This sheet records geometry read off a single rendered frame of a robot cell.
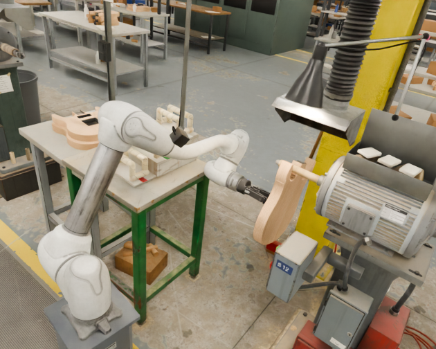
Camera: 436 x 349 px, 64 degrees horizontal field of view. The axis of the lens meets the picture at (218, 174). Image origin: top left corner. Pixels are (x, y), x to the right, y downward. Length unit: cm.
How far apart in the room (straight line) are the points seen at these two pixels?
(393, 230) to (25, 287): 223
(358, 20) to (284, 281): 92
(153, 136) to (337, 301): 92
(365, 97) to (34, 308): 237
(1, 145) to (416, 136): 300
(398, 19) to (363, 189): 109
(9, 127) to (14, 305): 149
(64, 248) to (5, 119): 203
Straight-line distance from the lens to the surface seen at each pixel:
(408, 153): 140
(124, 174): 190
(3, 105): 332
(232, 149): 166
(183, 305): 247
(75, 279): 137
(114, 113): 136
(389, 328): 166
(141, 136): 123
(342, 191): 133
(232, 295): 255
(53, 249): 152
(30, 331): 248
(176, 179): 189
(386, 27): 217
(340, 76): 136
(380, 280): 147
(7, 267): 288
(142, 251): 190
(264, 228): 146
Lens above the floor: 196
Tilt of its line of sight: 32 degrees down
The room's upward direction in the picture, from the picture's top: 7 degrees clockwise
